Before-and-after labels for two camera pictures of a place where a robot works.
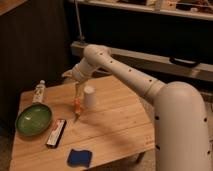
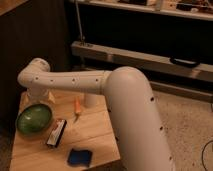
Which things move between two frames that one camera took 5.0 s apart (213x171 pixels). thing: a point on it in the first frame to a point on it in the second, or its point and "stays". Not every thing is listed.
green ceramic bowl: x=33 y=119 stays
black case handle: x=184 y=62 stays
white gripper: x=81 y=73 to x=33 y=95
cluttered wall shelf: x=190 y=9 stays
